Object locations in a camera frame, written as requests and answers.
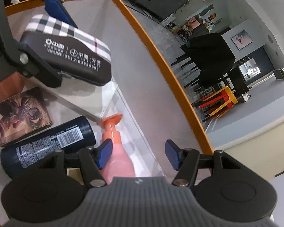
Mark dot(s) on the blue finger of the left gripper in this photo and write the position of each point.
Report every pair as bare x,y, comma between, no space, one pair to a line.
55,9

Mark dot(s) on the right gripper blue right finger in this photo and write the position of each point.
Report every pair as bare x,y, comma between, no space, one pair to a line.
176,156

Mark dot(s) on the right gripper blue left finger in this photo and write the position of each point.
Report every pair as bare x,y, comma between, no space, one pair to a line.
85,156

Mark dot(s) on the pink spray bottle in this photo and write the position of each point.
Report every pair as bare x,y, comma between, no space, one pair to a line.
119,163

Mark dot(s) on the plaid black glasses case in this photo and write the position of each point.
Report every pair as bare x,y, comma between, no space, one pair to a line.
70,51

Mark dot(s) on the illustrated card box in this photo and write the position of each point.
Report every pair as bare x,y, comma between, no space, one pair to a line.
23,115

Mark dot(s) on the orange cardboard storage box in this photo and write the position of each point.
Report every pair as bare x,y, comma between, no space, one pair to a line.
48,193

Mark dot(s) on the dark blue spray can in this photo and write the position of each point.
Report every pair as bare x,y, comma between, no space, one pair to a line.
70,137

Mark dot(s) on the black piano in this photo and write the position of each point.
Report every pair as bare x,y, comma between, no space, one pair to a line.
212,56

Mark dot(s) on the framed wall picture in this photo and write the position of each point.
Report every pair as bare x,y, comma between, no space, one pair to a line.
241,40

